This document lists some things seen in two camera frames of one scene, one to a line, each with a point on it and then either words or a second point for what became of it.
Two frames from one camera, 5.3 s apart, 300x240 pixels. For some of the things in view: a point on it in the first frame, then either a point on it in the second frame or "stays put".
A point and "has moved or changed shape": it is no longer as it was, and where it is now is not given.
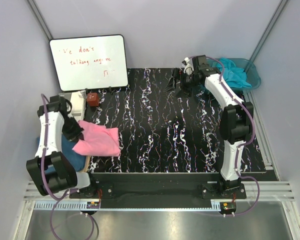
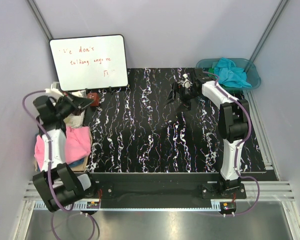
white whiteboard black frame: (90, 62) stays put
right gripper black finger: (171, 85) → (172, 96)
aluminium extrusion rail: (270, 191) stays put
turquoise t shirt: (236, 77) stays put
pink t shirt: (98, 140) has moved or changed shape
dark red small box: (93, 99) stays put
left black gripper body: (71, 129) → (66, 107)
